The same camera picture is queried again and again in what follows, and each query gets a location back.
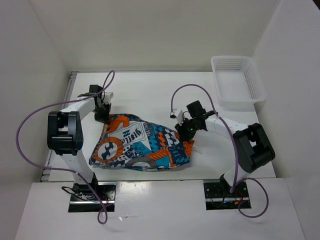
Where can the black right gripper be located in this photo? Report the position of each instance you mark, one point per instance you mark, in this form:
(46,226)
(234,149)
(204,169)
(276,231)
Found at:
(185,135)

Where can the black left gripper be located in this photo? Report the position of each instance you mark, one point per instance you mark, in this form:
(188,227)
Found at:
(105,118)

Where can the colourful patterned shorts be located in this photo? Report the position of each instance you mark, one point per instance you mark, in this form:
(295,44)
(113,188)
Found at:
(129,142)

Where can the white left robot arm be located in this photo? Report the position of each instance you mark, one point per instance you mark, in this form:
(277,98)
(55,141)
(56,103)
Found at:
(73,155)

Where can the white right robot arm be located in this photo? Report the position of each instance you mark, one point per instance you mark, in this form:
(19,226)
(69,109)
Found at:
(251,145)

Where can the white perforated plastic basket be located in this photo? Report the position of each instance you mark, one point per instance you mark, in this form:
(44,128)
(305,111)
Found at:
(238,83)

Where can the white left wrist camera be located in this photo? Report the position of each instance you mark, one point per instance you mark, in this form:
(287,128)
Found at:
(107,97)

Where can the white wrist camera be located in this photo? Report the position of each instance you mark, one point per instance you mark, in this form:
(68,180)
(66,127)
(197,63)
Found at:
(178,115)
(107,97)

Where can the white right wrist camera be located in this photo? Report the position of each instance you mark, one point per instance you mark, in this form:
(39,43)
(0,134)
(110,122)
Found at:
(178,115)

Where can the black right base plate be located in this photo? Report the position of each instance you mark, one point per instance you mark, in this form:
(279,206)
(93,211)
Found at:
(216,199)

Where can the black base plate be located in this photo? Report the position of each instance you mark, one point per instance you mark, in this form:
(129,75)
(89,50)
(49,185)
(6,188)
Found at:
(216,199)
(82,200)

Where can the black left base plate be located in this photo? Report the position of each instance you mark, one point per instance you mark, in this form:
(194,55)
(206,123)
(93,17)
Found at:
(82,200)

